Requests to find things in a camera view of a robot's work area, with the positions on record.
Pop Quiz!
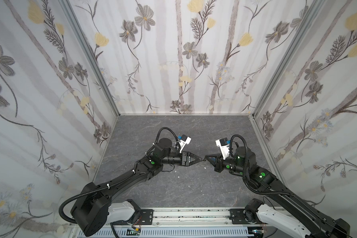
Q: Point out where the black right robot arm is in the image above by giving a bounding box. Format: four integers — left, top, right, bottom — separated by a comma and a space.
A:
205, 147, 350, 238

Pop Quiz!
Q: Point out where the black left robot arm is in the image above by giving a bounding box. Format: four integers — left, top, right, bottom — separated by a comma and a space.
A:
64, 138, 203, 237

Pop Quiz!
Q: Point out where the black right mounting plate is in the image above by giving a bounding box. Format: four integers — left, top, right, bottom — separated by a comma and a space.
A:
229, 208, 248, 225

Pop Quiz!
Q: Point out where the black mounting plate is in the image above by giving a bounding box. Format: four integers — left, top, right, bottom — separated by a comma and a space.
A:
229, 208, 248, 225
136, 209, 154, 226

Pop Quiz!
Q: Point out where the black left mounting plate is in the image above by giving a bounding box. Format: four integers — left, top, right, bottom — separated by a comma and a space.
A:
136, 209, 154, 226

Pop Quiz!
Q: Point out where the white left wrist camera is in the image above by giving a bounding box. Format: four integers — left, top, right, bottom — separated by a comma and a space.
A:
178, 134, 191, 153

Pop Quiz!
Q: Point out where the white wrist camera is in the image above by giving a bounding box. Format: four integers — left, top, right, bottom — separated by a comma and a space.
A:
215, 137, 230, 160
178, 134, 191, 153

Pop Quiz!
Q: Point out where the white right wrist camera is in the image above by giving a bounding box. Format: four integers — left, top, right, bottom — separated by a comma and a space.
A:
215, 137, 230, 160

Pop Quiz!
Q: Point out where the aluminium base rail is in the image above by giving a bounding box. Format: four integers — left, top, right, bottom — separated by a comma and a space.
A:
68, 207, 310, 230

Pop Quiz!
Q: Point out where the white slotted cable duct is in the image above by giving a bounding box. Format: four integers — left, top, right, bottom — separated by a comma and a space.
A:
77, 227, 254, 238

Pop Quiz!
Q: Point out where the black corrugated cable hose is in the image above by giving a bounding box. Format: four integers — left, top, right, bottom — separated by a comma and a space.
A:
59, 169, 134, 224

